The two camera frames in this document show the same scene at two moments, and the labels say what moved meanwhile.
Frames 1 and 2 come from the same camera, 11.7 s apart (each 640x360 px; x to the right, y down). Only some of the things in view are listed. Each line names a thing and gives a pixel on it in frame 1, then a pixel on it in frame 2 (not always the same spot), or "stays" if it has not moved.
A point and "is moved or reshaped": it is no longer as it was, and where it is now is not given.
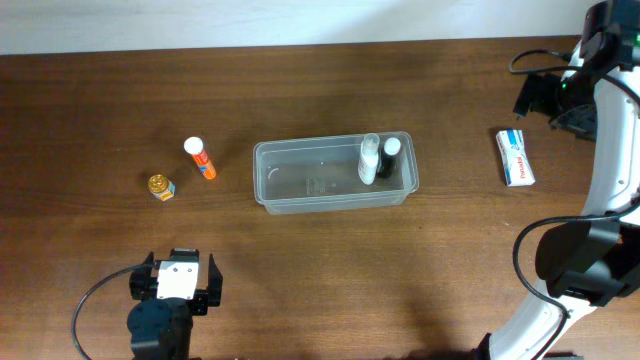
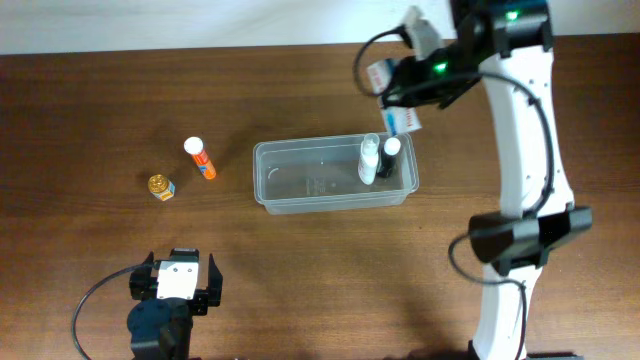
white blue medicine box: x=517 y=167 is moved or reshaped
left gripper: x=141 y=285 stays
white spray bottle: x=369 y=156 stays
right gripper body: x=536 y=95 to x=400 y=95
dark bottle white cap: x=392 y=147 stays
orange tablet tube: x=195 y=147 stays
